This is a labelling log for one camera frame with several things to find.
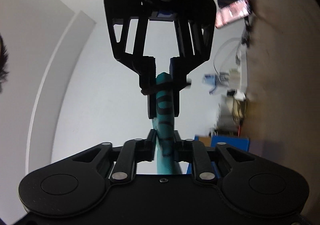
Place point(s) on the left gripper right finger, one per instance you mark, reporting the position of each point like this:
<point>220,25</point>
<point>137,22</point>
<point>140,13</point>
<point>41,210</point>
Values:
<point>195,153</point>

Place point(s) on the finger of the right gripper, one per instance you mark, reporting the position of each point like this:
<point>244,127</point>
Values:
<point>178,72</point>
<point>147,82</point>

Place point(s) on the white power strip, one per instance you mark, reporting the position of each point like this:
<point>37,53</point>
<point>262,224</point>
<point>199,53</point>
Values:
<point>242,68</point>

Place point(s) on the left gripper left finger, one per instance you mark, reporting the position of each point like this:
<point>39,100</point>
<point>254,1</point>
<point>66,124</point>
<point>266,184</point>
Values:
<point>133,152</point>

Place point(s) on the blue cardboard box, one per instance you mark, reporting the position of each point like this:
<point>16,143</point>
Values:
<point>221,157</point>

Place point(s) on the blue water bottle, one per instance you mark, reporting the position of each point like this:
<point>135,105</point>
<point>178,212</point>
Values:
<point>216,81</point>

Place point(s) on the smartphone on stand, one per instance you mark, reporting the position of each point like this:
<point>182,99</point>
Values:
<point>232,13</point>

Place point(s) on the teal non-woven shopping bag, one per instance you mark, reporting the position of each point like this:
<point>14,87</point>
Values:
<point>163,123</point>

